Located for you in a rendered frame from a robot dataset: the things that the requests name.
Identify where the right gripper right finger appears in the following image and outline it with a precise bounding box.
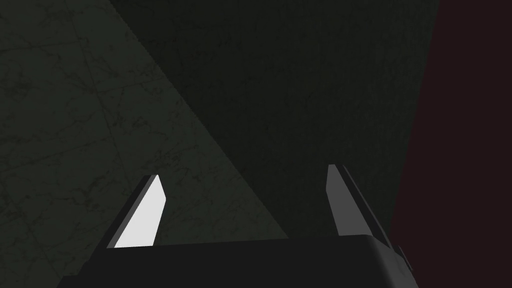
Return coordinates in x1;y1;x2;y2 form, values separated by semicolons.
325;163;394;246

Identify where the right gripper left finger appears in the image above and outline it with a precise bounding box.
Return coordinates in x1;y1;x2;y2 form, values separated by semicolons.
105;173;167;249

